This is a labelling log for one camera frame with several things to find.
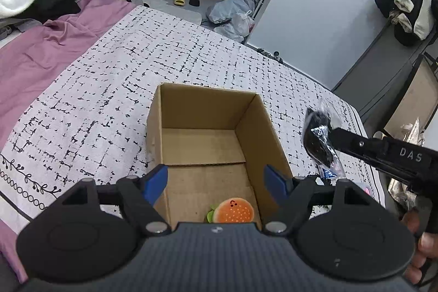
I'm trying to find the burger plush toy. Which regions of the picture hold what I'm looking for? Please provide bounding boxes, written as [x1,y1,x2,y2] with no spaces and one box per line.
[204,197,255,224]

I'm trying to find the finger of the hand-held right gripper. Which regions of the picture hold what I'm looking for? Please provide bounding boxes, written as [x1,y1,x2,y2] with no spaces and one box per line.
[327,127,387,163]

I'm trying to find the person's right hand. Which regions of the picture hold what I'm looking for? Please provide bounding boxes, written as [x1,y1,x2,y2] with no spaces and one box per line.
[400,210,438,287]

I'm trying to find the brown board black frame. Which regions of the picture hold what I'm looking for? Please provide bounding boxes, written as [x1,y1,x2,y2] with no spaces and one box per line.
[381,53,438,142]

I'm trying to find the white black printed blanket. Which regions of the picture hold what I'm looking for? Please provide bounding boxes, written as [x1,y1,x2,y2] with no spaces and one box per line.
[0,5,380,221]

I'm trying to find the grey clothing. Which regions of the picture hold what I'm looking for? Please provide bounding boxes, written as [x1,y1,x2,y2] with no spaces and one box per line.
[0,18,45,40]

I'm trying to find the blue printed packet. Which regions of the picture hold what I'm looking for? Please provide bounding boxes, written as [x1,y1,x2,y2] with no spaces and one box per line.
[318,165,347,180]

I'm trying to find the large grey plastic bag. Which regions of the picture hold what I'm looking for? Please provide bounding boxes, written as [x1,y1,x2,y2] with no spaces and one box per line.
[208,0,255,24]

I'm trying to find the white plastic bag red contents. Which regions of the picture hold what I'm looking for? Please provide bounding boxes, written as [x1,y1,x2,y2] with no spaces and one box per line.
[233,12,255,36]

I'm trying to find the cardboard box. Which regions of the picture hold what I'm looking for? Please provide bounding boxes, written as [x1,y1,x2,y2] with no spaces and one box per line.
[146,83,295,231]

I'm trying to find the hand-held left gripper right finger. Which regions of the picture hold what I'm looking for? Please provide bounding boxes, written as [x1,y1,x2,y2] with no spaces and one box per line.
[263,165,375,234]

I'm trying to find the black cloth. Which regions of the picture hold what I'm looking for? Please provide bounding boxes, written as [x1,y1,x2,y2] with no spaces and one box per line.
[301,97,346,173]

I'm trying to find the white floor mat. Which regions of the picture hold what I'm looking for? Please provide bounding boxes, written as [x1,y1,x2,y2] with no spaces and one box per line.
[135,0,202,25]

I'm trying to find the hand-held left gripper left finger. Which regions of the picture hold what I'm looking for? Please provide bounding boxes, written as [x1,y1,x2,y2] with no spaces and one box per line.
[61,165,172,235]

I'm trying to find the purple bed sheet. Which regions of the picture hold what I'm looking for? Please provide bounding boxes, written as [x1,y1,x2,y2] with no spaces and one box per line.
[0,0,137,282]

